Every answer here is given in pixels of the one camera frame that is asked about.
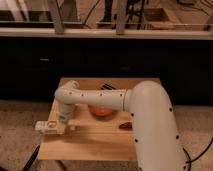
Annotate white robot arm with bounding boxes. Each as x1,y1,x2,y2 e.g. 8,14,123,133
55,80,186,171

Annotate wooden table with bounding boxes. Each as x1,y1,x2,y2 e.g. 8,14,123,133
37,77,163,171

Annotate brown sausage-shaped object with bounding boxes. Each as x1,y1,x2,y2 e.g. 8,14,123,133
119,122,132,130

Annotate black striped packet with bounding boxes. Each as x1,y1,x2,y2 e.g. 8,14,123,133
101,84,116,90

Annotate black cabinet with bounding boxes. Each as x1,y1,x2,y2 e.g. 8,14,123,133
0,37,213,106

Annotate orange ceramic bowl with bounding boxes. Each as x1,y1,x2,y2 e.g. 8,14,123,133
88,105,115,117

